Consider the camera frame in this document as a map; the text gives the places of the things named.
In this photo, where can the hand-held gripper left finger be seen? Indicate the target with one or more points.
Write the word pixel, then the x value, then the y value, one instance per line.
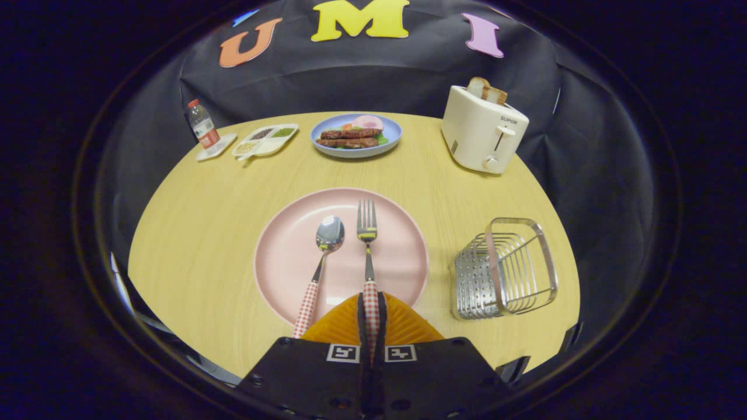
pixel 315 373

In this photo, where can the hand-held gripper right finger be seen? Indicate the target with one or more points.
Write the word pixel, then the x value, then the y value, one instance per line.
pixel 432 373

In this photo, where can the pink plate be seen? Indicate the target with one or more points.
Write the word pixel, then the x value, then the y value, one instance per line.
pixel 397 262

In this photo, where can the blue plate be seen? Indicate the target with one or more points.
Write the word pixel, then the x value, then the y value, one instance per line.
pixel 356 153

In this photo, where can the brown grilled meat strip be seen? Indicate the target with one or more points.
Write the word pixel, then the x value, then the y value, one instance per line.
pixel 347 143
pixel 350 133

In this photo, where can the white divided condiment dish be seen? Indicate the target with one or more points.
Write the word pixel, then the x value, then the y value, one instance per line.
pixel 268 144

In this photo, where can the cream white toaster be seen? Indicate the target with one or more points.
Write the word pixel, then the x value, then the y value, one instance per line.
pixel 473 134

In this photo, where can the white square coaster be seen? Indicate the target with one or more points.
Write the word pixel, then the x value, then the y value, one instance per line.
pixel 224 144

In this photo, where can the pink ham slice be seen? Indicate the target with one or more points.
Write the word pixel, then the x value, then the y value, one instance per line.
pixel 367 122

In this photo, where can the clear plastic water bottle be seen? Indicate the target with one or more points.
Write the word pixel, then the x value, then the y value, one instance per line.
pixel 204 125

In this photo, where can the toasted bread slice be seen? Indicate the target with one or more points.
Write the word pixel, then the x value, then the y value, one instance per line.
pixel 477 87
pixel 499 95

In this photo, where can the black backdrop cloth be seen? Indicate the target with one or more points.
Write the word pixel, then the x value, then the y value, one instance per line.
pixel 408 81

